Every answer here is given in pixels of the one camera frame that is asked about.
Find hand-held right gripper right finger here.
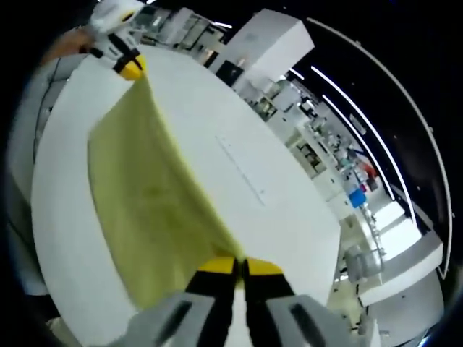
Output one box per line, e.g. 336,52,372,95
242,257,341,347

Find grey mesh chair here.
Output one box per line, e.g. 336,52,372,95
342,244,385,286

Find wide white pillar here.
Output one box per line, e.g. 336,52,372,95
216,9,315,92

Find long curved light strip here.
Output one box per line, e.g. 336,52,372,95
310,65,417,226

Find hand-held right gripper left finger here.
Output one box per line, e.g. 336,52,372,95
119,256,240,347

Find short curved light strip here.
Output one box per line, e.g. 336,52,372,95
320,94,396,199

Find white counter cabinets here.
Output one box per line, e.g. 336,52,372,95
284,126,363,226

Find black cabinet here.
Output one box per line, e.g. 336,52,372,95
216,59,245,87

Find yellow blue grey garment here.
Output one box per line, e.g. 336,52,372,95
87,74,247,312

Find blue crate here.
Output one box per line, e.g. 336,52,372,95
347,187,366,209

